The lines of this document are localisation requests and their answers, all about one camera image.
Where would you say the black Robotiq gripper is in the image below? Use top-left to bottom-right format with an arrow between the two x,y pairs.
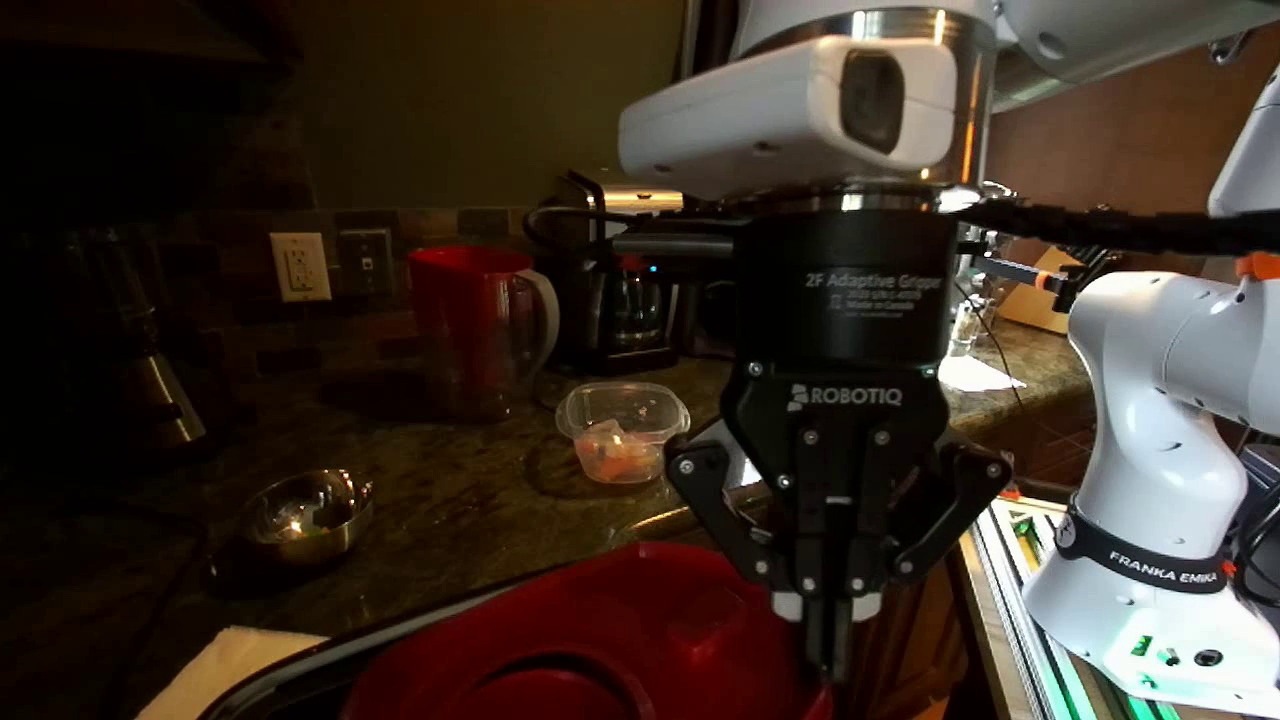
663,196 -> 1019,690

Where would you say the red cloth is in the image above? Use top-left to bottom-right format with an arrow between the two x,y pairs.
337,535 -> 841,720

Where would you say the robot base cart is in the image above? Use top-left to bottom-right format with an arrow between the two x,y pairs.
950,476 -> 1192,720

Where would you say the silver toaster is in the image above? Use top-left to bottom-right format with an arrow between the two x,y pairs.
196,563 -> 564,720

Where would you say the clear plastic food container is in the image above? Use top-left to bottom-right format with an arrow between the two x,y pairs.
553,375 -> 696,488

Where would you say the black silver coffee maker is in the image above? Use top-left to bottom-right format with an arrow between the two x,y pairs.
528,163 -> 743,382

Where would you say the red plastic pitcher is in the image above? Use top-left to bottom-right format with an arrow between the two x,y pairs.
404,246 -> 564,430

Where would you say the dark curtain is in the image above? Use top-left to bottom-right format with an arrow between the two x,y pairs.
678,0 -> 754,94

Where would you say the steel bowl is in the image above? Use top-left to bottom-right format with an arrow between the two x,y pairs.
223,460 -> 376,574

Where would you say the white paper napkin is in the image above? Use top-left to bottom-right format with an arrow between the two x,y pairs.
132,624 -> 337,720

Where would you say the dark kitchen appliance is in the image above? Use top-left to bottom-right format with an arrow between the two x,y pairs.
75,226 -> 216,460

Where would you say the black braided cable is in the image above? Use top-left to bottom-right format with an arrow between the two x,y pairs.
951,196 -> 1280,260

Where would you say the dark wall switch plate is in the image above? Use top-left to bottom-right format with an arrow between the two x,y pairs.
334,226 -> 404,306

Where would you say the white wall outlet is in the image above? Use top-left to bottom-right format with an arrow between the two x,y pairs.
266,227 -> 337,307

